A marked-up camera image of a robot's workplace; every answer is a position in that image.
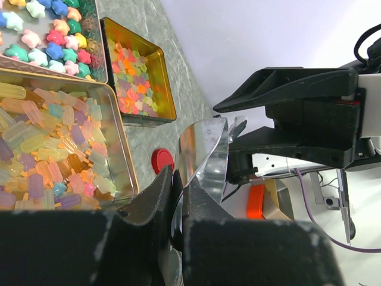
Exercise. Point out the metal scoop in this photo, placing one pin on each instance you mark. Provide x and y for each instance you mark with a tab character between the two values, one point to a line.
202	161

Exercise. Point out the dark tin of gummy candies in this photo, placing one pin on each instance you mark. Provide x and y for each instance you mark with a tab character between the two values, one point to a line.
137	73

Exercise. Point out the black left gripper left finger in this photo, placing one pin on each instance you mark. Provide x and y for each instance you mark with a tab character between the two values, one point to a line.
89	247

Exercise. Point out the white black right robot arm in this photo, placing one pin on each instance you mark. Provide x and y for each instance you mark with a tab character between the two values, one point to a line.
367	92

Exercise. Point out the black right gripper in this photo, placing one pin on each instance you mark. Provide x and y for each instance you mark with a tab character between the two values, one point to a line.
315	114

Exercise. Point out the red jar lid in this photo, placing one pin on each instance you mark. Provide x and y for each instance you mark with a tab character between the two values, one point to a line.
161	158

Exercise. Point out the gold tin of popsicle candies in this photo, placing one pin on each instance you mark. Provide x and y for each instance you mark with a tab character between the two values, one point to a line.
63	145

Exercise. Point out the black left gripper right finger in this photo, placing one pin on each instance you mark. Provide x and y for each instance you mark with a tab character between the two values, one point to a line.
283	252

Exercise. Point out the pink tin of star candies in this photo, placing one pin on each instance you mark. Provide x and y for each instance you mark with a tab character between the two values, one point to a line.
57	38

